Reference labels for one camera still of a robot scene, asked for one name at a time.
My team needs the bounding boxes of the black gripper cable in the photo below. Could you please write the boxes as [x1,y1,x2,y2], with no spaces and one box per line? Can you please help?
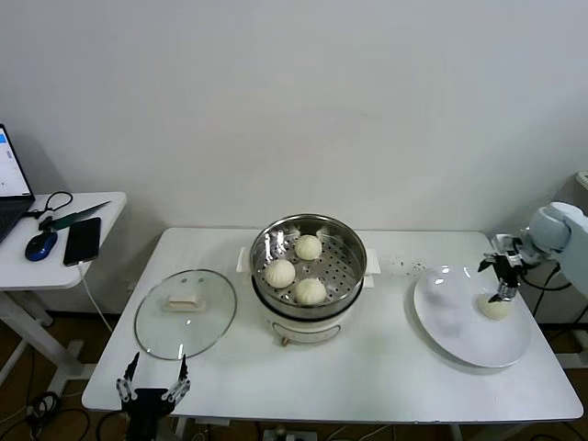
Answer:
[98,411,132,441]
[518,261,573,292]

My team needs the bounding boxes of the perforated steel steamer basket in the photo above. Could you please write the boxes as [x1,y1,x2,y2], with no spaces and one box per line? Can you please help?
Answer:
[235,213,382,322]

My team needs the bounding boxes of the white charging cable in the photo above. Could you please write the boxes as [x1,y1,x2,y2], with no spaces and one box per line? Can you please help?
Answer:
[77,260,115,334]

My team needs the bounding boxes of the black smartphone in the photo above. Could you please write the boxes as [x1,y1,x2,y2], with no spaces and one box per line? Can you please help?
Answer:
[62,216,102,267]

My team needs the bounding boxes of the white side table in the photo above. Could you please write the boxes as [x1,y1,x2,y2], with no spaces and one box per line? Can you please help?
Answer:
[0,191,128,401]

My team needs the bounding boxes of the white steamed baozi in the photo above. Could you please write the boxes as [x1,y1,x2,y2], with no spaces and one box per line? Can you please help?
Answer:
[293,233,323,262]
[264,259,297,289]
[476,293,515,322]
[293,277,327,305]

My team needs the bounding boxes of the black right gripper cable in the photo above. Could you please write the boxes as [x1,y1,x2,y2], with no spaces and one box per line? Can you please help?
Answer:
[518,261,573,292]

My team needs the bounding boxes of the green and grey knife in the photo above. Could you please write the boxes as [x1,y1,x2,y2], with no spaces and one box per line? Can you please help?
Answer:
[39,199,113,232]

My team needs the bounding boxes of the blue computer mouse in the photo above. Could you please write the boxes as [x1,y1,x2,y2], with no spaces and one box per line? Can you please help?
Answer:
[25,231,60,263]

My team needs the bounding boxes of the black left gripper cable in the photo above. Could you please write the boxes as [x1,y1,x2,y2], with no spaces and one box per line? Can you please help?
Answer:
[98,411,132,441]

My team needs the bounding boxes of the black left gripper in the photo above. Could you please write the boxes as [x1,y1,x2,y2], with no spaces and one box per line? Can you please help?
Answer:
[114,351,192,441]

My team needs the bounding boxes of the black open laptop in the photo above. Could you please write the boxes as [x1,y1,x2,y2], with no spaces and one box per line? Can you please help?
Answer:
[0,122,37,244]

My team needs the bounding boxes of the black looped cord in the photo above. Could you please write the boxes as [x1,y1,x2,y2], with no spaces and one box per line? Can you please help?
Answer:
[26,190,74,221]

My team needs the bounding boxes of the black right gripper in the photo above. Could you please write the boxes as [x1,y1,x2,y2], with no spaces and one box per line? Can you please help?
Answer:
[476,254,523,306]

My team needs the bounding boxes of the black floor cable bundle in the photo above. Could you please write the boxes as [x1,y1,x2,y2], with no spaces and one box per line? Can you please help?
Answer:
[22,390,93,441]

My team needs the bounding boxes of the black wall power cable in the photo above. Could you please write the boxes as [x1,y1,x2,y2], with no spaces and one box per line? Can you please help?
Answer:
[532,264,561,318]

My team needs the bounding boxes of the large white plate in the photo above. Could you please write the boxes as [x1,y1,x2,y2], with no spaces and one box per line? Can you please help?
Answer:
[412,265,533,368]

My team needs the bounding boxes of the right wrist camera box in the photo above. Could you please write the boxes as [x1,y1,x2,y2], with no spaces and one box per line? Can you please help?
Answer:
[493,233,525,266]

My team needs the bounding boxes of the round glass pot lid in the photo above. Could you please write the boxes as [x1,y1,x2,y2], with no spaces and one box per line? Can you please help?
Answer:
[133,269,238,361]

